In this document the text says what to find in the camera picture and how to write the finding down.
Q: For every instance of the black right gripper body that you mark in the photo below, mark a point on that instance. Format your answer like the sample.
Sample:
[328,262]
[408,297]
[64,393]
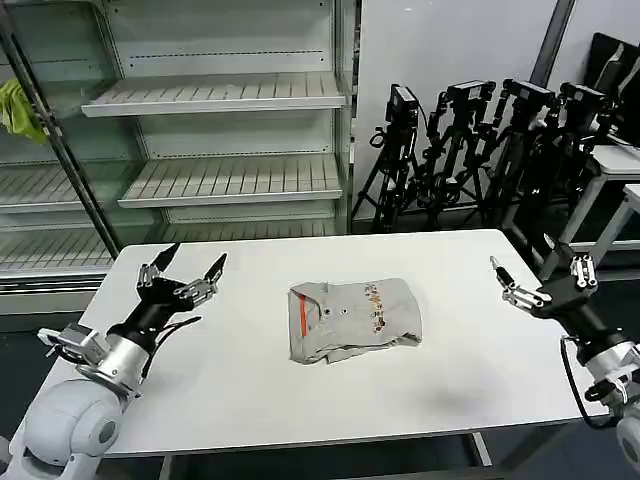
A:
[570,305]

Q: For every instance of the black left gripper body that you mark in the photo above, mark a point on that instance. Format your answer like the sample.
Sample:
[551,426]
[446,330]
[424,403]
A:
[152,310]

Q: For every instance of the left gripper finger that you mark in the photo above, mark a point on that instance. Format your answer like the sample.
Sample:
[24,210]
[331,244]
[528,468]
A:
[202,289]
[157,267]

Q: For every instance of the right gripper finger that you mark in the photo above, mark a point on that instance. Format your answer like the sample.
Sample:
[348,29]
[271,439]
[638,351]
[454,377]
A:
[522,297]
[582,272]

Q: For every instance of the grey printed t-shirt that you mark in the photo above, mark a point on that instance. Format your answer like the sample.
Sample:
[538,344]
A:
[350,320]

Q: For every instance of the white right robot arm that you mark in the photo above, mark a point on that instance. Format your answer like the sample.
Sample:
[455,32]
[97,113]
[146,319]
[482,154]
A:
[617,365]

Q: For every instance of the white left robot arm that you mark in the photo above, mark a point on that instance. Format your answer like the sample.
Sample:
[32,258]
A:
[75,415]

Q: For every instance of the white work table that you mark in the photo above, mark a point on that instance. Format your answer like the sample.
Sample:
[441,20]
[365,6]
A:
[250,400]

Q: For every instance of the shelf unit behind glass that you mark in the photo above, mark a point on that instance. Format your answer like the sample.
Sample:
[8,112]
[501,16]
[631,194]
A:
[45,190]

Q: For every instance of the black monitor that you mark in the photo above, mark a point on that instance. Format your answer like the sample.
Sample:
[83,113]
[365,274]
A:
[617,65]

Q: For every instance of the yellow-green cloth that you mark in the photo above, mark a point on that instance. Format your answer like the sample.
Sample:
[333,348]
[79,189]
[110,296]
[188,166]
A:
[17,110]

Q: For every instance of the white open shelf unit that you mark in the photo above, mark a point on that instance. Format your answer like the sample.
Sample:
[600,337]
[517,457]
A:
[225,60]

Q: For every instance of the black camera tripod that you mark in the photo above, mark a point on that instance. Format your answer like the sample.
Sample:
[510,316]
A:
[575,125]
[520,125]
[400,105]
[457,130]

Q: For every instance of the grey wall column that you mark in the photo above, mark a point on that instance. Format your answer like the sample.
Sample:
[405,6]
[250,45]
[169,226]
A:
[552,40]

